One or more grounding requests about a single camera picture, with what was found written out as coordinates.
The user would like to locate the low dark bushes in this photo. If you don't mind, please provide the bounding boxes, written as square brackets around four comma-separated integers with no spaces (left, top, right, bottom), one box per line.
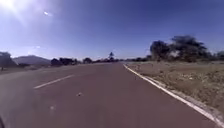
[215,50,224,61]

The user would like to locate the reddish asphalt road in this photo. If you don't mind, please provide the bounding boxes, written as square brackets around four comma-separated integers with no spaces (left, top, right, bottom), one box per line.
[0,62,222,128]

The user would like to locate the dry grass ground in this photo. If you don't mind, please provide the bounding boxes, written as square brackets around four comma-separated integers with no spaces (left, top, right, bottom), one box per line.
[126,60,224,115]

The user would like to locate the group of large trees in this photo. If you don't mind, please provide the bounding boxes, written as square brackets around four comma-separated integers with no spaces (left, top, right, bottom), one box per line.
[148,34,213,64]

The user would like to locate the round dark tree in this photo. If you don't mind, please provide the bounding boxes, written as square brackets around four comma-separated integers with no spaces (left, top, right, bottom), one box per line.
[0,51,16,71]

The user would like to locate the bare dirt roadside strip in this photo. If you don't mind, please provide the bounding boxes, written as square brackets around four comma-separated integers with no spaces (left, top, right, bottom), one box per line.
[0,64,52,76]

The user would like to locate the tall thin tree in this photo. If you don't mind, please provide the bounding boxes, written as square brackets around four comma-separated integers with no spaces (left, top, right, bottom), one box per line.
[108,51,116,63]

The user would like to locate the distant hill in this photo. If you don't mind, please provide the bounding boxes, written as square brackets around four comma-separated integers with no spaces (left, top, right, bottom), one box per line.
[12,54,52,66]

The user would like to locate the white road edge line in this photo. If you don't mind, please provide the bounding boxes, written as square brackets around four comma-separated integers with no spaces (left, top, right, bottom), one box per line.
[122,63,224,128]

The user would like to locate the row of distant trees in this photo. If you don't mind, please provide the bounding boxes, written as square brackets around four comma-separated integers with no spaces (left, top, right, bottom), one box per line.
[50,57,95,67]

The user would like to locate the white dashed centre line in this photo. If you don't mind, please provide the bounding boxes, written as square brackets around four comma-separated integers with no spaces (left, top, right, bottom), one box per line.
[32,74,75,90]

